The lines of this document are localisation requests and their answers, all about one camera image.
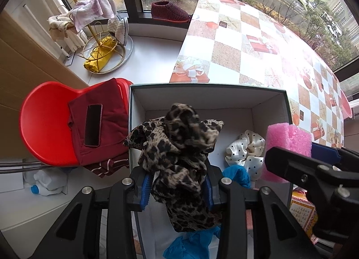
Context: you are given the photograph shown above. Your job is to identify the pink sponge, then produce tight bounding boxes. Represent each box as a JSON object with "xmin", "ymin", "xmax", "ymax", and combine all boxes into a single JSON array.
[{"xmin": 259, "ymin": 123, "xmax": 312, "ymax": 185}]

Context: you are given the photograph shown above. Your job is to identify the dark red knitted slipper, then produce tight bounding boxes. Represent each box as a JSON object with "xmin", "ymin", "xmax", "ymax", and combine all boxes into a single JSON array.
[{"xmin": 151, "ymin": 0, "xmax": 193, "ymax": 22}]

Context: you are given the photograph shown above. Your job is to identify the dark red garment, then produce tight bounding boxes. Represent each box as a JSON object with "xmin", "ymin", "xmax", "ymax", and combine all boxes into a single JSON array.
[{"xmin": 68, "ymin": 78, "xmax": 130, "ymax": 178}]

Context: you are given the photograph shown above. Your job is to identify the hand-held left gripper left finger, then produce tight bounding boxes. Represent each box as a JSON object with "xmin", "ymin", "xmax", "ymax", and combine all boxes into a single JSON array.
[{"xmin": 31, "ymin": 165, "xmax": 158, "ymax": 259}]

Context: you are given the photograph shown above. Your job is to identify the white round tray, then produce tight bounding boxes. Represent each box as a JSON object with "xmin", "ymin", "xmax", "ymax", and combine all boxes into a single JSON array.
[{"xmin": 81, "ymin": 33, "xmax": 134, "ymax": 73}]

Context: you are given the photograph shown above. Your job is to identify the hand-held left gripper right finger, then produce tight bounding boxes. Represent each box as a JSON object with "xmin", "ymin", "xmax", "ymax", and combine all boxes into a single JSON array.
[{"xmin": 203, "ymin": 159, "xmax": 315, "ymax": 259}]

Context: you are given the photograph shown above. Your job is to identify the beige towel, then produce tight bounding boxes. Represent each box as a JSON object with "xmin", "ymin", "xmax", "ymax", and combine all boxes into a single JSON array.
[{"xmin": 48, "ymin": 12, "xmax": 86, "ymax": 50}]

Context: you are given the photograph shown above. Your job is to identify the white polka dot scrunchie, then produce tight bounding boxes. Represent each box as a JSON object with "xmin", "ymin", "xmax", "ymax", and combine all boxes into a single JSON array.
[{"xmin": 226, "ymin": 129, "xmax": 265, "ymax": 182}]

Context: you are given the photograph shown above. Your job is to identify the blue cloth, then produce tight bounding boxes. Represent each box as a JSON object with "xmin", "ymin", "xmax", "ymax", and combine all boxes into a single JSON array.
[{"xmin": 163, "ymin": 165, "xmax": 251, "ymax": 259}]

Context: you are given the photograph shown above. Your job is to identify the orange printed paper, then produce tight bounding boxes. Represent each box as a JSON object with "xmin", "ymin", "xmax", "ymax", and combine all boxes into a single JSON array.
[{"xmin": 290, "ymin": 190, "xmax": 319, "ymax": 238}]

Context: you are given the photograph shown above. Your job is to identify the white plastic bottle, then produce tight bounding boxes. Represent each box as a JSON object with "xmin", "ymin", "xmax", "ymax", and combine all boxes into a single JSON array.
[{"xmin": 24, "ymin": 169, "xmax": 69, "ymax": 196}]

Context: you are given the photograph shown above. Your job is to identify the yellow cloth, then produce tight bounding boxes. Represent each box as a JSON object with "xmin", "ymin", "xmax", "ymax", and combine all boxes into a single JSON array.
[{"xmin": 83, "ymin": 37, "xmax": 118, "ymax": 74}]

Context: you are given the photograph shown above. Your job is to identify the grey slipper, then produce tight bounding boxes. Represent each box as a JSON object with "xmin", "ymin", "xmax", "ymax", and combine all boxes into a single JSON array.
[{"xmin": 108, "ymin": 18, "xmax": 129, "ymax": 45}]

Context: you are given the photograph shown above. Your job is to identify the red plastic chair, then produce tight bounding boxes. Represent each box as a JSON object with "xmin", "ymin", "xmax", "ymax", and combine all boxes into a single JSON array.
[{"xmin": 0, "ymin": 78, "xmax": 134, "ymax": 174}]

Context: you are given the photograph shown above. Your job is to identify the grey-green storage box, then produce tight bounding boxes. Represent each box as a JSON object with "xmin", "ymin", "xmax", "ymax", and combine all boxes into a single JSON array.
[{"xmin": 128, "ymin": 84, "xmax": 293, "ymax": 259}]

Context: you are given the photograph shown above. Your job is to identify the leopard print scarf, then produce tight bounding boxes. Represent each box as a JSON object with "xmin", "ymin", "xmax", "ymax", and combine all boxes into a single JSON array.
[{"xmin": 123, "ymin": 103, "xmax": 225, "ymax": 233}]

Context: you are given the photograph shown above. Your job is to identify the printed checkered tablecloth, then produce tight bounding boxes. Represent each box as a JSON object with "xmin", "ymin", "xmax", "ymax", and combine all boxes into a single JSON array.
[{"xmin": 169, "ymin": 0, "xmax": 351, "ymax": 147}]

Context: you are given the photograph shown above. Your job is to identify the pink towel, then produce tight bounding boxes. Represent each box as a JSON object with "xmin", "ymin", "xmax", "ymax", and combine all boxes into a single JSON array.
[{"xmin": 73, "ymin": 0, "xmax": 117, "ymax": 32}]

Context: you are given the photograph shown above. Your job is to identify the black smartphone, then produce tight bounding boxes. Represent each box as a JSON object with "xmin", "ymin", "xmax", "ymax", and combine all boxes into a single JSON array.
[{"xmin": 83, "ymin": 104, "xmax": 103, "ymax": 147}]

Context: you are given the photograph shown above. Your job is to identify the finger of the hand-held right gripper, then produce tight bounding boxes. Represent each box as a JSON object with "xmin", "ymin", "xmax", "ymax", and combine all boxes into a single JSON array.
[
  {"xmin": 311, "ymin": 143, "xmax": 359, "ymax": 180},
  {"xmin": 265, "ymin": 147, "xmax": 359, "ymax": 212}
]

